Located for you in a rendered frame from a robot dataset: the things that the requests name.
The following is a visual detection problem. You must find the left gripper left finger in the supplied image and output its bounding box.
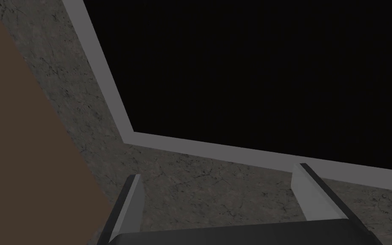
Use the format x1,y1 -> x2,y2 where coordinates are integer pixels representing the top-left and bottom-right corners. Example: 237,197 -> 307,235
96,174 -> 145,245

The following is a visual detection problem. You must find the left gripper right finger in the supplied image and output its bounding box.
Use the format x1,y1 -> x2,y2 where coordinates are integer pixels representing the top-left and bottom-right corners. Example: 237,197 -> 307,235
291,162 -> 350,222

